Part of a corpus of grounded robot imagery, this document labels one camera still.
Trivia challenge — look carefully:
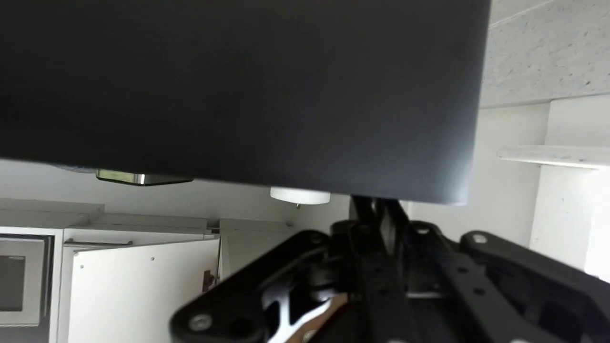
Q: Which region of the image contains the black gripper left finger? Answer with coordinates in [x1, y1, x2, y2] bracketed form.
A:
[169, 197, 407, 343]

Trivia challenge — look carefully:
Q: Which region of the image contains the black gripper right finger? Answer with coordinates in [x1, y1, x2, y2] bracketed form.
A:
[381, 197, 610, 343]

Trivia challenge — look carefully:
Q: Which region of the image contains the round white ceiling lamp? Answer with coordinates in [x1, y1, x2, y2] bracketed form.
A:
[268, 185, 331, 206]

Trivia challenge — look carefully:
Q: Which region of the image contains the black utensil holder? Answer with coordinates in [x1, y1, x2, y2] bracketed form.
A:
[0, 0, 493, 206]

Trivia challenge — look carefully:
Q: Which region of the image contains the white cabinet door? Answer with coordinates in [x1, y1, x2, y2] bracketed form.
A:
[59, 237, 221, 343]

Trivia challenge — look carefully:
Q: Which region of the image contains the flat metallic ceiling fixture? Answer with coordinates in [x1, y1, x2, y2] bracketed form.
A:
[93, 168, 196, 189]

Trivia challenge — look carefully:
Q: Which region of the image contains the white framed appliance door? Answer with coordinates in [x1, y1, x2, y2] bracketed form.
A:
[0, 235, 49, 330]

